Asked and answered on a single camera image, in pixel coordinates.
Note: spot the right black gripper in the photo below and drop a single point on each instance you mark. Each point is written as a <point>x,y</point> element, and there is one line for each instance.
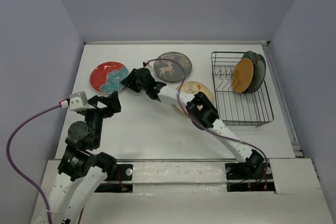
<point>129,81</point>

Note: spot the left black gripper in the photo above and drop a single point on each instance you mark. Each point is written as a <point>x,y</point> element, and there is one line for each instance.
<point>114,104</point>

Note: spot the red and teal floral plate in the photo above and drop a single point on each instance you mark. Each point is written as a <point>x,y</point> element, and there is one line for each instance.
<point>106,77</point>

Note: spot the beige bird branch plate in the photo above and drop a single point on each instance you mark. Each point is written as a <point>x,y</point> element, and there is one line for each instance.
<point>193,87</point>

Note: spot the orange woven basket plate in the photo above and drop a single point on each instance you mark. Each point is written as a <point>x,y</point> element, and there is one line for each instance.
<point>242,75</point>

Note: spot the dark teal blossom plate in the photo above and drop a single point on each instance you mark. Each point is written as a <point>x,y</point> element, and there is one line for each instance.
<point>252,88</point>

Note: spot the white plate teal lettered rim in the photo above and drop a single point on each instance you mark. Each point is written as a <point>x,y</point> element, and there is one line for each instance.
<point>261,72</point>

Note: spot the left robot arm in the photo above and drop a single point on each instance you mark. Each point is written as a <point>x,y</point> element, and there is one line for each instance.
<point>80,172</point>

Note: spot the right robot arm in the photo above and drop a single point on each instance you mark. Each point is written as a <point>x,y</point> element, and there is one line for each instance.
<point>203,115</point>

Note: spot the grey deer plate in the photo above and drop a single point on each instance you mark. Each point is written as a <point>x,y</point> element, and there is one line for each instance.
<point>172,67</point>

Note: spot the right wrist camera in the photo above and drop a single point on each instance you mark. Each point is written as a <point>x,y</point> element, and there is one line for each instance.
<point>147,65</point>

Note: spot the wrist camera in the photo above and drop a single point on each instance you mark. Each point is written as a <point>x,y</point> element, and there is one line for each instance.
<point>147,65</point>
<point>78,101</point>

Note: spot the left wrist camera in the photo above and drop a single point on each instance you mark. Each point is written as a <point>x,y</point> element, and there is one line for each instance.
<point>78,101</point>

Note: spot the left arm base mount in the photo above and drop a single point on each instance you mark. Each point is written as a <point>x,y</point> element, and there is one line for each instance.
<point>119,182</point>

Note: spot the black wire dish rack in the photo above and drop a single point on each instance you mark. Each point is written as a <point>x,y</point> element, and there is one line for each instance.
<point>238,109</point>

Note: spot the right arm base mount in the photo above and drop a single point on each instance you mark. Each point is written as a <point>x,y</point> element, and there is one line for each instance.
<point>238,181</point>

